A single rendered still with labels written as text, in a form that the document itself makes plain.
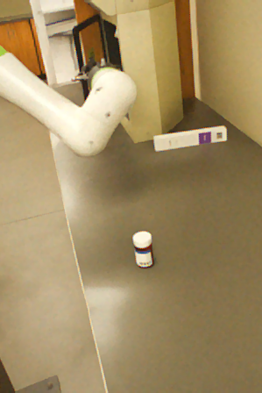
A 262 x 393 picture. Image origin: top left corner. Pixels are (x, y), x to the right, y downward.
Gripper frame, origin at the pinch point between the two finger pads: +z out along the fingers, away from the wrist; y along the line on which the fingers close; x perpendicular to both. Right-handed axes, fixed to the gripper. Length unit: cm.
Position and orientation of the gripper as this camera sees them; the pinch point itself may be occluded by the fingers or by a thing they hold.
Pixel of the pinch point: (92, 64)
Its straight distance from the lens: 133.6
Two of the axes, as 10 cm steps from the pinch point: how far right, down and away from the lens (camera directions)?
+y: -9.6, 2.2, -1.5
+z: -2.4, -4.8, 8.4
